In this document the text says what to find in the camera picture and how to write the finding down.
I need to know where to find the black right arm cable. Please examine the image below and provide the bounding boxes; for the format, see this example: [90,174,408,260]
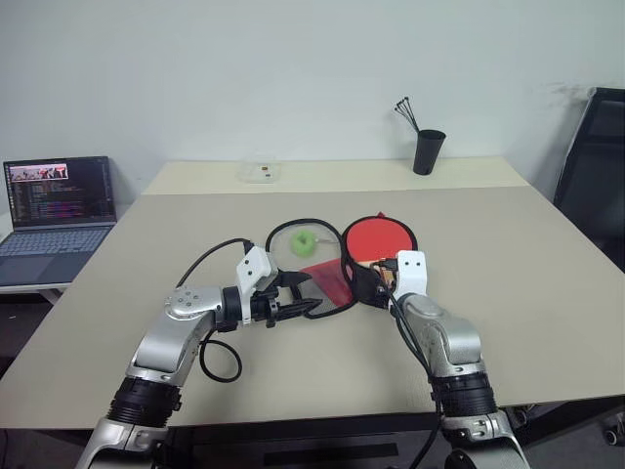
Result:
[388,286,443,469]

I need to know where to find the black plastic cup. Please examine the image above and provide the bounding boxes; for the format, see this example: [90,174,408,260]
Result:
[412,128,447,176]

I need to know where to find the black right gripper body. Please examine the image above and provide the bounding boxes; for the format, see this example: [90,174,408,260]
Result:
[369,257,399,295]

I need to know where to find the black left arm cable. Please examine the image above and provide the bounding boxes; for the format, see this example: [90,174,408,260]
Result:
[175,237,255,383]

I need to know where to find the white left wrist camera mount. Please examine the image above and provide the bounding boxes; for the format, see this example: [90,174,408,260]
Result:
[234,247,272,297]

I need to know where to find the red round folding disc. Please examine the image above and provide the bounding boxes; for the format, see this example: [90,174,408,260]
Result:
[344,216,416,271]

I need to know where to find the black office chair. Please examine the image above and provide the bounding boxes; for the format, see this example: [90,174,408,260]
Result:
[553,86,625,275]

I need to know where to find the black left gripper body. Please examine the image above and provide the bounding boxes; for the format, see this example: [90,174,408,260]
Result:
[251,285,288,329]

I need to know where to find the clear plastic box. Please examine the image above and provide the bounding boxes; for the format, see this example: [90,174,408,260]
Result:
[236,157,285,185]

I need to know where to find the grey mesh round disc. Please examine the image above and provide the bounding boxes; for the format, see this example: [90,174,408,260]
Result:
[265,210,419,320]

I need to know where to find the green tape roll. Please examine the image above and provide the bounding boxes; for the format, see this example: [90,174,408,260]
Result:
[289,230,319,259]

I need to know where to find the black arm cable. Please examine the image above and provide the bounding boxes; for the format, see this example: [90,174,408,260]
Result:
[175,237,255,383]
[388,286,443,469]

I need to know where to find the dark rounded shape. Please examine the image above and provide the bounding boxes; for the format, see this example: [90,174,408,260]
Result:
[445,448,474,469]

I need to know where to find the white side desk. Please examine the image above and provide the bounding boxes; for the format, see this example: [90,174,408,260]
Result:
[0,280,67,305]

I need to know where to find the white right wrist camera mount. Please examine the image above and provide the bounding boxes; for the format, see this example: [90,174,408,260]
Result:
[392,249,431,297]

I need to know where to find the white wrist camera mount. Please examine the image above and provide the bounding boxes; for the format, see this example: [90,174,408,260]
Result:
[392,249,431,297]
[234,247,272,297]

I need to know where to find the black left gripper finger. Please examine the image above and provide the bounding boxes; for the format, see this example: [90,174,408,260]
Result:
[276,271,313,300]
[281,299,324,319]

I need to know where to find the open grey laptop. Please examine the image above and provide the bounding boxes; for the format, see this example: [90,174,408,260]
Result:
[0,155,119,289]

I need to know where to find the black cabinet under table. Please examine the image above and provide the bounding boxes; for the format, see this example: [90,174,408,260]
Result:
[158,417,453,469]

